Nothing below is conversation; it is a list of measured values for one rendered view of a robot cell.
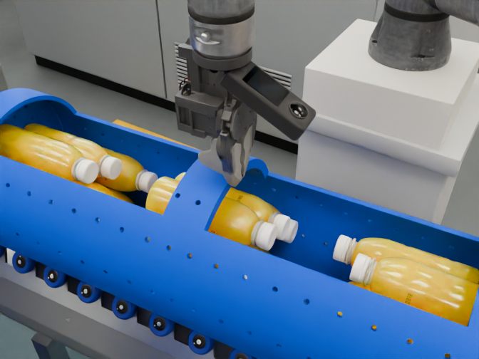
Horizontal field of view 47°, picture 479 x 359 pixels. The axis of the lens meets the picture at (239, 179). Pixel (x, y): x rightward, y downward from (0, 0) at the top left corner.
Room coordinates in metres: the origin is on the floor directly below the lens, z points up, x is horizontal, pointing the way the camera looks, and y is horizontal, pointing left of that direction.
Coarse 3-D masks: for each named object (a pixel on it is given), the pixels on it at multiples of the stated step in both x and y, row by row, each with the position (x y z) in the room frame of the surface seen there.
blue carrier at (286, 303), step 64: (64, 128) 0.90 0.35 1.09; (128, 128) 0.83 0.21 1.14; (0, 192) 0.63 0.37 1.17; (64, 192) 0.59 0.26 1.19; (128, 192) 0.80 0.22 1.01; (192, 192) 0.56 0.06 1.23; (256, 192) 0.71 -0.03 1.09; (320, 192) 0.65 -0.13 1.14; (64, 256) 0.55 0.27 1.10; (128, 256) 0.51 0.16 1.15; (192, 256) 0.48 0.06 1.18; (256, 256) 0.46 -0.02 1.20; (320, 256) 0.63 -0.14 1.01; (448, 256) 0.57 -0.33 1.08; (192, 320) 0.45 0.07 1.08; (256, 320) 0.42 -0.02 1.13; (320, 320) 0.39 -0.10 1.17; (384, 320) 0.38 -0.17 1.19; (448, 320) 0.37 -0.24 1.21
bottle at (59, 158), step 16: (0, 128) 0.77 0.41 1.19; (16, 128) 0.77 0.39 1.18; (0, 144) 0.74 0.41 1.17; (16, 144) 0.73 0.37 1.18; (32, 144) 0.73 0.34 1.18; (48, 144) 0.72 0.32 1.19; (64, 144) 0.73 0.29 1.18; (16, 160) 0.71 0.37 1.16; (32, 160) 0.70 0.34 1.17; (48, 160) 0.69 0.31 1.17; (64, 160) 0.69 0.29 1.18; (80, 160) 0.70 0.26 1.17; (64, 176) 0.68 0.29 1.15
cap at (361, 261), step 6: (360, 258) 0.49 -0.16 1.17; (366, 258) 0.49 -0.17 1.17; (354, 264) 0.48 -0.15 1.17; (360, 264) 0.48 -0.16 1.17; (366, 264) 0.48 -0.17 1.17; (354, 270) 0.47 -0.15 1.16; (360, 270) 0.47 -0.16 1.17; (354, 276) 0.47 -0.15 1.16; (360, 276) 0.47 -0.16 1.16; (360, 282) 0.47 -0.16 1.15
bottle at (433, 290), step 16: (368, 272) 0.47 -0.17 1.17; (384, 272) 0.46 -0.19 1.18; (400, 272) 0.45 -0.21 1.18; (416, 272) 0.45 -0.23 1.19; (432, 272) 0.45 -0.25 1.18; (384, 288) 0.44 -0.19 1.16; (400, 288) 0.44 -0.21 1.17; (416, 288) 0.43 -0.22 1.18; (432, 288) 0.43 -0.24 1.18; (448, 288) 0.43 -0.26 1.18; (464, 288) 0.43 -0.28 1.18; (416, 304) 0.42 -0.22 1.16; (432, 304) 0.41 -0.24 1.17; (448, 304) 0.41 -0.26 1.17; (464, 304) 0.41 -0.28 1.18; (464, 320) 0.39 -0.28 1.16
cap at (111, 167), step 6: (108, 162) 0.74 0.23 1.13; (114, 162) 0.74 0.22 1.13; (120, 162) 0.76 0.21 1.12; (102, 168) 0.73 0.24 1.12; (108, 168) 0.73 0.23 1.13; (114, 168) 0.74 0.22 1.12; (120, 168) 0.75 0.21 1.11; (102, 174) 0.73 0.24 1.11; (108, 174) 0.73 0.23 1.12; (114, 174) 0.74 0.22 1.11
